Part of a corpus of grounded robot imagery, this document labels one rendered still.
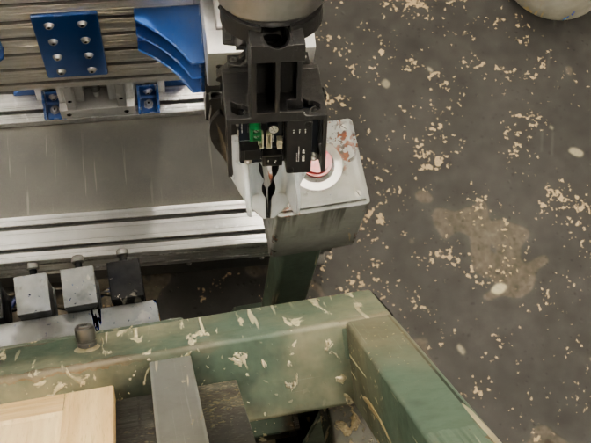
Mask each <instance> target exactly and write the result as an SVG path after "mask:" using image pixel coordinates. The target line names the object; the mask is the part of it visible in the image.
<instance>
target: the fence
mask: <svg viewBox="0 0 591 443"><path fill-rule="evenodd" d="M150 380H151V389H152V399H153V408H154V417H155V427H156V436H157V443H209V441H208V433H207V428H206V425H205V420H204V416H203V412H202V408H201V400H200V396H199V391H198V387H197V382H196V379H195V374H194V370H193V362H192V358H191V356H190V355H189V356H184V357H178V358H173V359H163V360H158V361H152V362H150Z"/></svg>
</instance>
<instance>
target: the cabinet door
mask: <svg viewBox="0 0 591 443"><path fill-rule="evenodd" d="M0 443H116V398H115V393H114V387H113V386H107V387H102V388H96V389H86V390H81V391H76V392H70V393H66V394H60V395H55V396H45V397H40V398H34V399H29V400H24V401H19V402H14V403H4V404H0Z"/></svg>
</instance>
